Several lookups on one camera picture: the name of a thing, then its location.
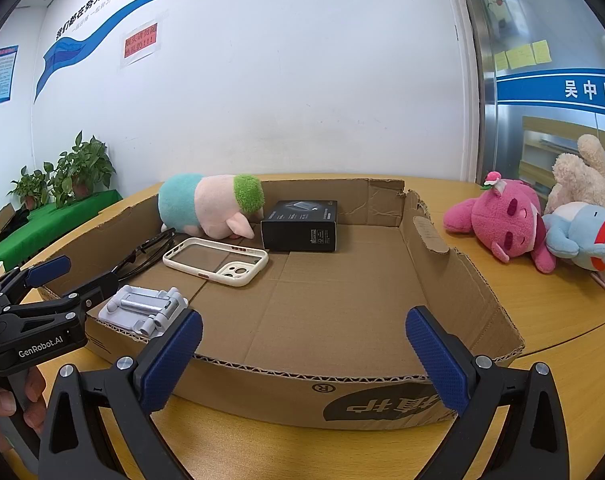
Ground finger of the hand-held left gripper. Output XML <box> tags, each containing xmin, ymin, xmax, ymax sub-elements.
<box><xmin>0</xmin><ymin>255</ymin><xmax>72</xmax><ymax>311</ymax></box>
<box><xmin>0</xmin><ymin>272</ymin><xmax>122</xmax><ymax>333</ymax></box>

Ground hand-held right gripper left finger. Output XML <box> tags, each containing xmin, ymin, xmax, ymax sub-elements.
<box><xmin>38</xmin><ymin>308</ymin><xmax>204</xmax><ymax>480</ymax></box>

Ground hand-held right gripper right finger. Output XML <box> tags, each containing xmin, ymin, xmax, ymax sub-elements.
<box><xmin>405</xmin><ymin>306</ymin><xmax>571</xmax><ymax>480</ymax></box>

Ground black glasses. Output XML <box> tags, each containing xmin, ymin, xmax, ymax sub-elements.
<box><xmin>116</xmin><ymin>227</ymin><xmax>177</xmax><ymax>281</ymax></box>

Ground large cardboard box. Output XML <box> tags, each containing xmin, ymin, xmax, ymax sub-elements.
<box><xmin>35</xmin><ymin>175</ymin><xmax>526</xmax><ymax>431</ymax></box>

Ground teal pink green plush toy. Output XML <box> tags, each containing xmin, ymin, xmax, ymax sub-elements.
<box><xmin>158</xmin><ymin>173</ymin><xmax>267</xmax><ymax>240</ymax></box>

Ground yellow wooden desktop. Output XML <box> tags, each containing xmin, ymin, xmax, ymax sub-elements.
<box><xmin>0</xmin><ymin>174</ymin><xmax>605</xmax><ymax>480</ymax></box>

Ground person's left hand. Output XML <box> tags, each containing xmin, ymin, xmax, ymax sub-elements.
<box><xmin>0</xmin><ymin>366</ymin><xmax>47</xmax><ymax>453</ymax></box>

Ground grey folding phone stand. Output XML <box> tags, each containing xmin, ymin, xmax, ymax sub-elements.
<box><xmin>98</xmin><ymin>285</ymin><xmax>190</xmax><ymax>335</ymax></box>

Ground green covered side table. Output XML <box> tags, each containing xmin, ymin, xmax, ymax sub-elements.
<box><xmin>0</xmin><ymin>189</ymin><xmax>124</xmax><ymax>273</ymax></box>

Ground black item beside plants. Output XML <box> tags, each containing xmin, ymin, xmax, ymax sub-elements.
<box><xmin>5</xmin><ymin>208</ymin><xmax>33</xmax><ymax>233</ymax></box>

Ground small potted green plant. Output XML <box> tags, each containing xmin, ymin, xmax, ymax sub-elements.
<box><xmin>7</xmin><ymin>166</ymin><xmax>50</xmax><ymax>211</ymax></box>

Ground large potted green plant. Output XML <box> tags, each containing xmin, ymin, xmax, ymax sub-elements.
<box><xmin>43</xmin><ymin>131</ymin><xmax>117</xmax><ymax>208</ymax></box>

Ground cream phone case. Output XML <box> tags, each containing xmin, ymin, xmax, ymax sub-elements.
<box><xmin>162</xmin><ymin>237</ymin><xmax>269</xmax><ymax>288</ymax></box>

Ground black product box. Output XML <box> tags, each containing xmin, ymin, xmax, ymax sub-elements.
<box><xmin>260</xmin><ymin>200</ymin><xmax>339</xmax><ymax>252</ymax></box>

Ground light blue plush toy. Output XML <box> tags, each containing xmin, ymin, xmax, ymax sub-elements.
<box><xmin>541</xmin><ymin>201</ymin><xmax>605</xmax><ymax>273</ymax></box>

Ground beige plush toy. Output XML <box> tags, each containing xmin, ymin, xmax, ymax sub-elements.
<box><xmin>545</xmin><ymin>134</ymin><xmax>605</xmax><ymax>216</ymax></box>

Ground blue door banner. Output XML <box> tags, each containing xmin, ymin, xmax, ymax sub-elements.
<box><xmin>497</xmin><ymin>67</ymin><xmax>605</xmax><ymax>121</ymax></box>

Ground metal framed glass door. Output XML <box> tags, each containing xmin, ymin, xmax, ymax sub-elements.
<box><xmin>453</xmin><ymin>0</ymin><xmax>605</xmax><ymax>201</ymax></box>

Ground blue ribbon wall decal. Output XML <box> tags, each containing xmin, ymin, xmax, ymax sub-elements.
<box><xmin>35</xmin><ymin>0</ymin><xmax>383</xmax><ymax>103</ymax></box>

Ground red wall sign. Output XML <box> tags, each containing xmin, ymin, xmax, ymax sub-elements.
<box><xmin>120</xmin><ymin>21</ymin><xmax>162</xmax><ymax>67</ymax></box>

